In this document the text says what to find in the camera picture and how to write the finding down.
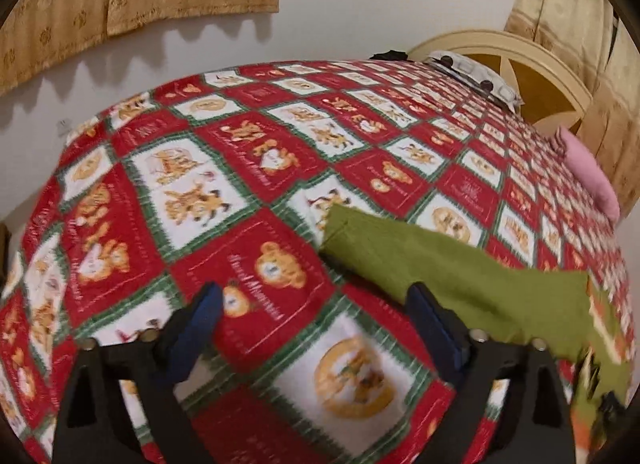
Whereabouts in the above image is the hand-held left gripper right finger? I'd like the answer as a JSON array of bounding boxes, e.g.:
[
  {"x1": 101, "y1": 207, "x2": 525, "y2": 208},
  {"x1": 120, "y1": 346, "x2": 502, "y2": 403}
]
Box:
[{"x1": 405, "y1": 281, "x2": 583, "y2": 464}]

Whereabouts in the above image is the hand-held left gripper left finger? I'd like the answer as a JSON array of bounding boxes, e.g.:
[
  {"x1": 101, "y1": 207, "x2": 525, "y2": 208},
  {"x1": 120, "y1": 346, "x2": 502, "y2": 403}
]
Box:
[{"x1": 52, "y1": 281, "x2": 223, "y2": 464}]

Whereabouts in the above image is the green small garment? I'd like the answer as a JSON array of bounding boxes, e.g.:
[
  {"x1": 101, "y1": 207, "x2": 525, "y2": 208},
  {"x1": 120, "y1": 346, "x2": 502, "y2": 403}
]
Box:
[{"x1": 320, "y1": 203, "x2": 633, "y2": 445}]

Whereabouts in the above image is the red bear printed blanket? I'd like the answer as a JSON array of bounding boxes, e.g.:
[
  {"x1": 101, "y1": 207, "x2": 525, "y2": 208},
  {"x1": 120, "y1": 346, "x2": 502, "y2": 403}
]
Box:
[{"x1": 0, "y1": 58, "x2": 637, "y2": 464}]

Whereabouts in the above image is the pink pillow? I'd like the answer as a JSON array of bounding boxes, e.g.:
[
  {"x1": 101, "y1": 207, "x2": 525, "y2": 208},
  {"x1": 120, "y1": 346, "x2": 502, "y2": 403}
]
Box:
[{"x1": 550, "y1": 125, "x2": 621, "y2": 222}]

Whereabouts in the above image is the black and white spotted pillow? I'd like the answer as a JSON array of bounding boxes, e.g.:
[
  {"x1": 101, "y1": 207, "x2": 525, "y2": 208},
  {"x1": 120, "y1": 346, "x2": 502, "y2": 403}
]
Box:
[{"x1": 425, "y1": 50, "x2": 523, "y2": 112}]

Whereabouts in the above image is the cream wooden headboard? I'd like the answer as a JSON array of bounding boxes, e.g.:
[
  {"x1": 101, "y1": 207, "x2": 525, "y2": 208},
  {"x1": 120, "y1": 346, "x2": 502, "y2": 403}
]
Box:
[{"x1": 407, "y1": 29, "x2": 593, "y2": 137}]

